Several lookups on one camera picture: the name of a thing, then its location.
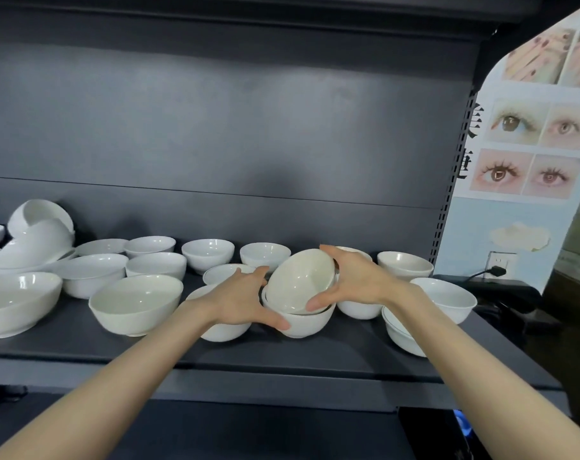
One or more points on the person's right hand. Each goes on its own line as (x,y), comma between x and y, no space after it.
(361,285)

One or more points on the small white ceramic bowl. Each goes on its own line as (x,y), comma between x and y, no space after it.
(299,280)
(302,324)

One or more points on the black plug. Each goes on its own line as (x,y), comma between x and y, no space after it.
(496,271)

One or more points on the person's left thumb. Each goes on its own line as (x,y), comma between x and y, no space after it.
(276,323)

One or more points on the dark grey metal shelf unit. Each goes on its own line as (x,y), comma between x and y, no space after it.
(223,138)

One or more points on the person's right forearm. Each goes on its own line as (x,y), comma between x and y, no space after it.
(472,373)

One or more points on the group of white bowls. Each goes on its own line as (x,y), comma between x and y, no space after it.
(136,301)

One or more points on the white wall socket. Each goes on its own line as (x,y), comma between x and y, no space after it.
(503,258)

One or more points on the poster with eye pictures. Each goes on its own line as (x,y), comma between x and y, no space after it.
(510,220)

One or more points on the person's right thumb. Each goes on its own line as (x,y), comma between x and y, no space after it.
(322,303)

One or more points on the person's left forearm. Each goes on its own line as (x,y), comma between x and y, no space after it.
(103,388)

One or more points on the black device with blue light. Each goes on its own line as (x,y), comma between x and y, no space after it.
(443,435)

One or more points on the person's left hand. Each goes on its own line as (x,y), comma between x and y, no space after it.
(235,301)

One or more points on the black furniture piece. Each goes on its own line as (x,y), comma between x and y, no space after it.
(505,294)

